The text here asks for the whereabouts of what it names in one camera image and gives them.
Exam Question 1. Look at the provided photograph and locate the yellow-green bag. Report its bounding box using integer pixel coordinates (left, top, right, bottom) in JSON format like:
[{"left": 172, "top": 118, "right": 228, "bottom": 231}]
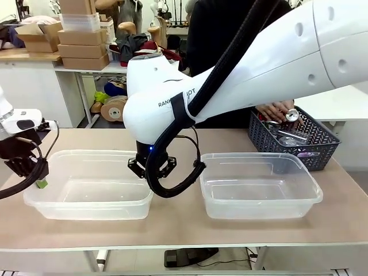
[{"left": 94, "top": 90, "right": 110, "bottom": 105}]

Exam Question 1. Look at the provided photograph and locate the brown tape spool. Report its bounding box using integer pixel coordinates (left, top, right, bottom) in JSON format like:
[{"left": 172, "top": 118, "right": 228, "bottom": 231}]
[{"left": 101, "top": 95, "right": 128, "bottom": 124}]

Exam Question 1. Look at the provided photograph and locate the dark red cloth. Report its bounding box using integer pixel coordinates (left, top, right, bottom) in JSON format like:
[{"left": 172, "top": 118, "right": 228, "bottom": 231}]
[{"left": 119, "top": 40, "right": 182, "bottom": 67}]

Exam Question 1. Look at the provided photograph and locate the person's right hand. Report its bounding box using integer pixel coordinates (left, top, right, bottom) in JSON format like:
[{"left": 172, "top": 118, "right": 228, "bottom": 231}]
[{"left": 255, "top": 102, "right": 282, "bottom": 121}]

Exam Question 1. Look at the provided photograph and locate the person's left hand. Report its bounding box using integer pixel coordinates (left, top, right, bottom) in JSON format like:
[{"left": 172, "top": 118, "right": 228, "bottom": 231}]
[{"left": 276, "top": 99, "right": 305, "bottom": 127}]

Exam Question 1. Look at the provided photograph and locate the tall cardboard box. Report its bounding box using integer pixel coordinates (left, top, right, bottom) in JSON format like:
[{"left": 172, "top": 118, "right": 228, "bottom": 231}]
[{"left": 61, "top": 0, "right": 97, "bottom": 15}]

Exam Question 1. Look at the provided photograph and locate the blue rounded item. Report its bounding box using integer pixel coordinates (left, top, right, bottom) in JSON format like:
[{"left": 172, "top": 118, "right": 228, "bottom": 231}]
[{"left": 103, "top": 81, "right": 128, "bottom": 98}]

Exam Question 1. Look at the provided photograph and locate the white table frame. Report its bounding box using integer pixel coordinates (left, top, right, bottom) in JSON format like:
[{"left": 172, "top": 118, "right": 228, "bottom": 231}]
[{"left": 82, "top": 246, "right": 270, "bottom": 273}]

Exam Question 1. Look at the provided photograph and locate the silver-ended drink can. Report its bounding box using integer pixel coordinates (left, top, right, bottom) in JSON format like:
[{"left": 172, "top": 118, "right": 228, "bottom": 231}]
[{"left": 283, "top": 108, "right": 300, "bottom": 124}]

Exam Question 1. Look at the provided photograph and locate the black foot pedal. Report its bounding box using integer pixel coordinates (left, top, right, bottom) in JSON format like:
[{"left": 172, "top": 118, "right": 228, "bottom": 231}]
[{"left": 163, "top": 247, "right": 220, "bottom": 268}]

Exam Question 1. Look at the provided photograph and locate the dark grey woven basket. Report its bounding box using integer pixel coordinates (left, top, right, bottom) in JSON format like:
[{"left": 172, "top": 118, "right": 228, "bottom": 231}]
[{"left": 248, "top": 105, "right": 342, "bottom": 172}]

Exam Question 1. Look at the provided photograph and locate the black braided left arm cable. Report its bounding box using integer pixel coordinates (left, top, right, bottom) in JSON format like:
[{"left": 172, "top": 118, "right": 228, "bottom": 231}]
[{"left": 0, "top": 122, "right": 60, "bottom": 201}]

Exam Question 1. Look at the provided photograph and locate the white background table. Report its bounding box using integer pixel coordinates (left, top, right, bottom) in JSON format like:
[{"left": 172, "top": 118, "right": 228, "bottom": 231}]
[{"left": 53, "top": 59, "right": 129, "bottom": 129}]

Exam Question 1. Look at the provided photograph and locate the thin black floor cable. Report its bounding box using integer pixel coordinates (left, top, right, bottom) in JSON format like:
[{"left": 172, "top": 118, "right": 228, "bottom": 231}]
[{"left": 218, "top": 246, "right": 260, "bottom": 265}]

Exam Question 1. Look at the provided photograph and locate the clear plastic packaging tray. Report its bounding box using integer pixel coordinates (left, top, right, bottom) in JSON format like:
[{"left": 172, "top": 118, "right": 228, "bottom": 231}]
[{"left": 269, "top": 122, "right": 313, "bottom": 147}]

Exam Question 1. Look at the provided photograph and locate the white side table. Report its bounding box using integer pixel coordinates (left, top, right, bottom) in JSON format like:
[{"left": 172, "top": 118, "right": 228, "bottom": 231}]
[{"left": 293, "top": 85, "right": 368, "bottom": 173}]

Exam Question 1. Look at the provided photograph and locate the stack of clear plastic tubs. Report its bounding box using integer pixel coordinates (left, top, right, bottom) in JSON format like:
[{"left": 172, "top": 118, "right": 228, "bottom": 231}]
[{"left": 61, "top": 12, "right": 101, "bottom": 32}]

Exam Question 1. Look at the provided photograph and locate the clear plastic container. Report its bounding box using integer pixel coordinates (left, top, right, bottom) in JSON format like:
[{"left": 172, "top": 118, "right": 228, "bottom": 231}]
[
  {"left": 22, "top": 149, "right": 155, "bottom": 221},
  {"left": 199, "top": 152, "right": 324, "bottom": 220}
]

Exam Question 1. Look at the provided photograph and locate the pink cloth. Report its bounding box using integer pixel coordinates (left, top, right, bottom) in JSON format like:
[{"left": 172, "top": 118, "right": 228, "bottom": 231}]
[{"left": 21, "top": 15, "right": 62, "bottom": 26}]

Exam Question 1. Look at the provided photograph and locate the closed cardboard box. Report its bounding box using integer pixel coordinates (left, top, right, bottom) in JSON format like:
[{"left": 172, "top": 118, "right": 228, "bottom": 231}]
[
  {"left": 57, "top": 43, "right": 108, "bottom": 60},
  {"left": 57, "top": 28, "right": 109, "bottom": 46},
  {"left": 61, "top": 53, "right": 110, "bottom": 71}
]

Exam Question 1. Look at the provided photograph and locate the open cardboard box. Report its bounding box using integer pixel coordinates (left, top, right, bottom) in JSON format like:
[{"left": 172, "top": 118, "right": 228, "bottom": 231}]
[{"left": 14, "top": 22, "right": 63, "bottom": 53}]

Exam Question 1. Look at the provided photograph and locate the dark grey clothes pile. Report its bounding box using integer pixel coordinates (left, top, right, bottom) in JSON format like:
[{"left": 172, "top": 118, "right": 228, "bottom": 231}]
[{"left": 116, "top": 32, "right": 149, "bottom": 63}]

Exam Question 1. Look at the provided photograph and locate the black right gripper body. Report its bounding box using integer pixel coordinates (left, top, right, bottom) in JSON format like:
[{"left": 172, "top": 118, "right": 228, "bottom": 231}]
[{"left": 134, "top": 140, "right": 170, "bottom": 175}]

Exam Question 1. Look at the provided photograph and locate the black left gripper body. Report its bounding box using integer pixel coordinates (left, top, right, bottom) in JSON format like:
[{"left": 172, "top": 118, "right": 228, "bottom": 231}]
[{"left": 0, "top": 129, "right": 43, "bottom": 162}]

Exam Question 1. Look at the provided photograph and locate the person in black top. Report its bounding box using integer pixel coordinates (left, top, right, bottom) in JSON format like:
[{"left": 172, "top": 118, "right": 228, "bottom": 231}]
[{"left": 186, "top": 0, "right": 294, "bottom": 110}]

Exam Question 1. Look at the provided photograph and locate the dark cloth heap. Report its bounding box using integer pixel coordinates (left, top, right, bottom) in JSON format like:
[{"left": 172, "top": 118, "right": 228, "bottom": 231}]
[{"left": 0, "top": 24, "right": 27, "bottom": 50}]

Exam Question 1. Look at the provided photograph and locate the wooden workbench top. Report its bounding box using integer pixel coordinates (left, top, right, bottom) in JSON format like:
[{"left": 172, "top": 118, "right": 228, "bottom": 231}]
[{"left": 0, "top": 48, "right": 63, "bottom": 63}]

